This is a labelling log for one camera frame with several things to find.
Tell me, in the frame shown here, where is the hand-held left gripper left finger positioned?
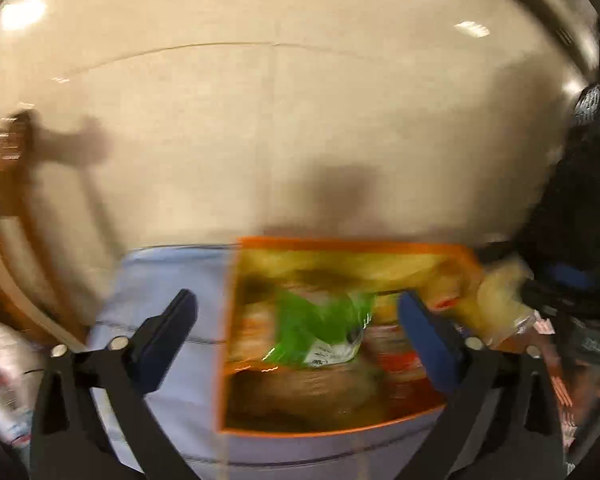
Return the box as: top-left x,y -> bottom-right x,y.
30,288 -> 199,480

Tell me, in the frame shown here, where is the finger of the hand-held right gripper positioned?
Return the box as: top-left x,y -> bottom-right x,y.
480,242 -> 600,292
520,280 -> 583,322

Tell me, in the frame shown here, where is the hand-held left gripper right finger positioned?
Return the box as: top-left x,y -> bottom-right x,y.
397,291 -> 566,480

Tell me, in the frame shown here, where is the red snack packet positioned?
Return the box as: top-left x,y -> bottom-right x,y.
365,325 -> 431,386

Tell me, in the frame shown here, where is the yellow clear snack packet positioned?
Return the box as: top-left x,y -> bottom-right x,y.
425,255 -> 536,348

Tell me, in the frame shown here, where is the green snack packet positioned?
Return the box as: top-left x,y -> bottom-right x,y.
262,290 -> 376,368

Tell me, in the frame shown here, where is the orange cardboard box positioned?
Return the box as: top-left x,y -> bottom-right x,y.
215,236 -> 486,436

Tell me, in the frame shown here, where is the large brown bread packet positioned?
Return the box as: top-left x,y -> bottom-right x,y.
230,365 -> 381,426

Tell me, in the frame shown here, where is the light blue tablecloth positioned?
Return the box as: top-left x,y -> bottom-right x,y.
87,245 -> 571,480

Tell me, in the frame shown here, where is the white plastic bag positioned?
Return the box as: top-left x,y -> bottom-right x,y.
0,317 -> 46,448

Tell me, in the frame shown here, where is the brown carved wooden chair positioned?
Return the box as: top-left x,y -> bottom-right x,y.
0,115 -> 88,346

